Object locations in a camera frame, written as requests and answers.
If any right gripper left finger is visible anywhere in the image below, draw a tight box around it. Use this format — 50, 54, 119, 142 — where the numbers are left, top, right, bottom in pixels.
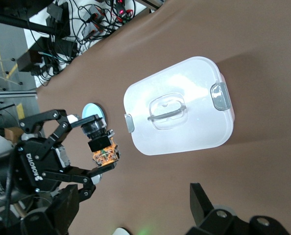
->
0, 184, 80, 235

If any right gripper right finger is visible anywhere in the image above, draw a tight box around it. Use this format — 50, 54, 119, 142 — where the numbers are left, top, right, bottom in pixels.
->
184, 182, 291, 235

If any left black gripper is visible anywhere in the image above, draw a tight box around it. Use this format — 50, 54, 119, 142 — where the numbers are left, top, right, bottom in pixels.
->
13, 109, 118, 199

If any orange push-button switch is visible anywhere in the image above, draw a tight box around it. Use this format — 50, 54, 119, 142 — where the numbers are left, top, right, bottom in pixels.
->
81, 115, 121, 167

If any light blue round plate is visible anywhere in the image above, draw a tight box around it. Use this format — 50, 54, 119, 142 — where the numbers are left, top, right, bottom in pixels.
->
81, 103, 106, 121

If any grey box latch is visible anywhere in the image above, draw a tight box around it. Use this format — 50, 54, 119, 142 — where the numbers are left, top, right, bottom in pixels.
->
124, 114, 136, 133
210, 82, 233, 111

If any white lidded storage box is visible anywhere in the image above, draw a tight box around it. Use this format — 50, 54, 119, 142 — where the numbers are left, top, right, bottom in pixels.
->
122, 56, 235, 157

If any black tripod pole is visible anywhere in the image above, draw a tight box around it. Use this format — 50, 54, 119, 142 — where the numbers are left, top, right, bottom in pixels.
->
0, 11, 57, 35

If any black power adapter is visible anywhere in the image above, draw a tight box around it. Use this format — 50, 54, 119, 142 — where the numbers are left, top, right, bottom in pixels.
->
46, 3, 64, 22

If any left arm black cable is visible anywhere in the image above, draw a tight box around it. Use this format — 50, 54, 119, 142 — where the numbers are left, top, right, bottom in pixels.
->
4, 144, 20, 228

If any aluminium frame profile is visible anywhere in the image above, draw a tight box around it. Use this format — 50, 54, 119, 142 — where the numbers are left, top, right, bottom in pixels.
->
0, 89, 38, 100

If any grey box lid handle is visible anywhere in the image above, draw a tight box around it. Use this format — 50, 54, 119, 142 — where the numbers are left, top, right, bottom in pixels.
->
147, 105, 187, 122

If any black cable bundle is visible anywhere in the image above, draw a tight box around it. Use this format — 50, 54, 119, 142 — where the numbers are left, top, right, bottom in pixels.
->
30, 0, 136, 84

